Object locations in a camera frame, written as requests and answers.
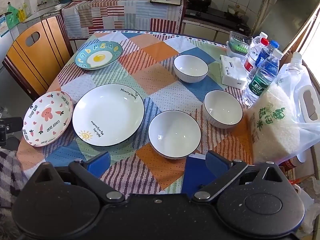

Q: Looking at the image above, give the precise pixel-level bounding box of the wooden chair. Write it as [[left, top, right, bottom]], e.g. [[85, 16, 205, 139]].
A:
[[3, 15, 73, 100]]

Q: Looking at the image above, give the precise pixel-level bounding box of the striped counter cloth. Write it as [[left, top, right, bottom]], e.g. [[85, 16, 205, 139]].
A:
[[62, 0, 184, 40]]

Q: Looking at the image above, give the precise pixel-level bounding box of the black gas stove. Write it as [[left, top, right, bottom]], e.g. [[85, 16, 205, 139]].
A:
[[185, 7, 251, 35]]

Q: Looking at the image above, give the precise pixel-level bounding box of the checkered sleeve forearm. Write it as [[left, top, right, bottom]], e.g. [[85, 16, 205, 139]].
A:
[[0, 148, 27, 209]]

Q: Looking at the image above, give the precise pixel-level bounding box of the red label water bottle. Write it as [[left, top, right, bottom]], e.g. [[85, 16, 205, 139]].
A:
[[244, 38, 269, 80]]

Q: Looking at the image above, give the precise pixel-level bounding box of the pink rabbit patterned plate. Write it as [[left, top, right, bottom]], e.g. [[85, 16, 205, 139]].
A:
[[22, 91, 73, 147]]

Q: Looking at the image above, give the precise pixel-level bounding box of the bag of rice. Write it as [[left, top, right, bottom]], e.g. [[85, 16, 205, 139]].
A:
[[247, 52, 319, 164]]

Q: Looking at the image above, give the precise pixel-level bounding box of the white tissue pack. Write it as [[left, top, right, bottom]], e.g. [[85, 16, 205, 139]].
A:
[[219, 55, 247, 90]]

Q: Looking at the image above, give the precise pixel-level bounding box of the blue label water bottle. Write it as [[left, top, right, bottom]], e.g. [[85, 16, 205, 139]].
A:
[[255, 40, 279, 67]]

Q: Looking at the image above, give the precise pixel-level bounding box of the green label water bottle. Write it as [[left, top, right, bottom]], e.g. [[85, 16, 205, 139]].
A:
[[242, 49, 283, 107]]

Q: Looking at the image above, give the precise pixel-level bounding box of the small pot on stove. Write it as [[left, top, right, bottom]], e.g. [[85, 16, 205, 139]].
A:
[[227, 4, 246, 18]]

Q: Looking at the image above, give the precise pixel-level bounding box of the white bowl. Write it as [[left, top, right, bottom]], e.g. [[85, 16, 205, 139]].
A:
[[148, 110, 202, 159], [203, 90, 244, 129], [174, 55, 209, 83]]

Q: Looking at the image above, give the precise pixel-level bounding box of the large white sun plate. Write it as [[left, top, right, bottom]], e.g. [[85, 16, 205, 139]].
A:
[[72, 84, 145, 147]]

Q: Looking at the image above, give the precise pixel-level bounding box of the teal fried egg plate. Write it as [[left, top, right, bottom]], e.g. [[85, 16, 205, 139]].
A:
[[74, 41, 123, 70]]

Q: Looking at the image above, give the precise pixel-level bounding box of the green plastic bag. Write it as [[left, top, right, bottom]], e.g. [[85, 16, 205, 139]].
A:
[[6, 2, 20, 29]]

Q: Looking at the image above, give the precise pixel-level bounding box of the clear water bottle at back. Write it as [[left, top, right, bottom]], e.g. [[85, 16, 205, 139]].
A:
[[249, 31, 268, 56]]

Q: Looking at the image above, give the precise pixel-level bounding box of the colourful patchwork tablecloth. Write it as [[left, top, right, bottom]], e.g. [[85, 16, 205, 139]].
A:
[[17, 31, 252, 196]]

